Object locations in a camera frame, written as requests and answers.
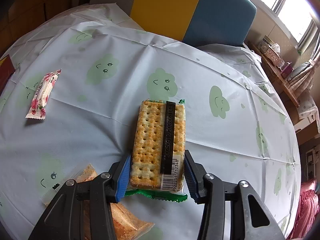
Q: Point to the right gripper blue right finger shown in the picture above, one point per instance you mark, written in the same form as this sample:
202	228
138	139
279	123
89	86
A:
194	175

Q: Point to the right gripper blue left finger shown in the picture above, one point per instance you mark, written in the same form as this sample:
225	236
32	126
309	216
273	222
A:
120	172

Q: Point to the green soda cracker packet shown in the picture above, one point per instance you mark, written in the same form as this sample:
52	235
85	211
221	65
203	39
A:
157	163

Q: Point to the orange cracker packet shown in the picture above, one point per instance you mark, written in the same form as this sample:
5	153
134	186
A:
85	208

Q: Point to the pink floral candy packet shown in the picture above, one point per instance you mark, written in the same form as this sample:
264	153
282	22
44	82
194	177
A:
37	109

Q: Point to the wooden side shelf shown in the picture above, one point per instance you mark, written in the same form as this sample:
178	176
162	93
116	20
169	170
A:
274	75

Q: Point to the pink curtain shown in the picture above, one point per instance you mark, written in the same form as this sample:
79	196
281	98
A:
305	85

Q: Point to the grey yellow blue sofa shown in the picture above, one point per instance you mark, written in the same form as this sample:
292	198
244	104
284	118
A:
194	22

